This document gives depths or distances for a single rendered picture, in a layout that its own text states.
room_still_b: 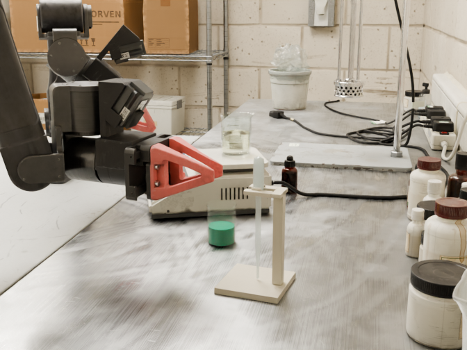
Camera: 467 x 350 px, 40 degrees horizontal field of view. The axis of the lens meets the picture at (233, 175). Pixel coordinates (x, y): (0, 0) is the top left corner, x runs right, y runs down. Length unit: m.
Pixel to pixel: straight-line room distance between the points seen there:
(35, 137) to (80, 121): 0.06
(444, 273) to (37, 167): 0.48
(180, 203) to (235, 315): 0.34
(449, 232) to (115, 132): 0.42
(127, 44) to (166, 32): 2.16
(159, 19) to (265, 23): 0.59
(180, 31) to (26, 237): 2.32
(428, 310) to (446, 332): 0.03
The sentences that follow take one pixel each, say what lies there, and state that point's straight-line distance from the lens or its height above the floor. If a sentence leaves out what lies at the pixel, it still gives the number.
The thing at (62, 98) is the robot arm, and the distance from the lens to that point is 0.83.
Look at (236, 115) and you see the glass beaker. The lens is 1.11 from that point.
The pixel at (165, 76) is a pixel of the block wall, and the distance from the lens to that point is 3.64.
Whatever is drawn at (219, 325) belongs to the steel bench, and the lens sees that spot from 0.72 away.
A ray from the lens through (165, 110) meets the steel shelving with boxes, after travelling 3.33.
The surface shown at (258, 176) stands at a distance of 0.75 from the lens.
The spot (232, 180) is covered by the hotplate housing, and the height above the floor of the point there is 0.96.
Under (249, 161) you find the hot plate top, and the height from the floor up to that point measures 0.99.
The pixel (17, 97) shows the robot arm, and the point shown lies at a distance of 0.81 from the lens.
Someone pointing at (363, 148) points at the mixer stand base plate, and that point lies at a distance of 1.52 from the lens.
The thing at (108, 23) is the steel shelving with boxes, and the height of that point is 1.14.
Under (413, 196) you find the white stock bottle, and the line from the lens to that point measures 1.06.
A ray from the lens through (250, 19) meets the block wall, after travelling 3.51.
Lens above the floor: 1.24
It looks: 15 degrees down
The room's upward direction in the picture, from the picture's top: straight up
